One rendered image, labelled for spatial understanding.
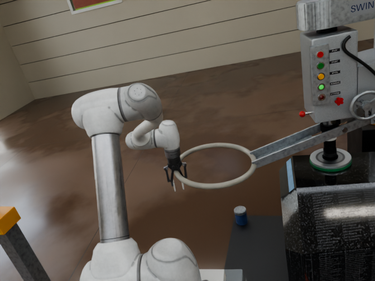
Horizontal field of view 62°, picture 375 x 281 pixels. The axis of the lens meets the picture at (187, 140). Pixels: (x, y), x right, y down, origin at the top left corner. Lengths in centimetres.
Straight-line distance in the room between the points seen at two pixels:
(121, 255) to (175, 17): 702
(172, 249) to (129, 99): 52
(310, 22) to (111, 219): 117
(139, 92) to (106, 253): 55
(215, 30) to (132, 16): 200
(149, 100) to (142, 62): 709
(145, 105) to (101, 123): 17
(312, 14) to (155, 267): 120
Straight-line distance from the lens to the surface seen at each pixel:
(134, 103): 111
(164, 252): 104
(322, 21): 156
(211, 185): 164
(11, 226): 180
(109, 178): 113
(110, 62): 851
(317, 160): 191
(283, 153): 179
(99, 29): 843
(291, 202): 177
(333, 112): 170
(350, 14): 159
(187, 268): 106
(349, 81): 166
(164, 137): 166
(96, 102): 117
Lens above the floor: 184
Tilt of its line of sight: 25 degrees down
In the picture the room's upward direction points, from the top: 14 degrees counter-clockwise
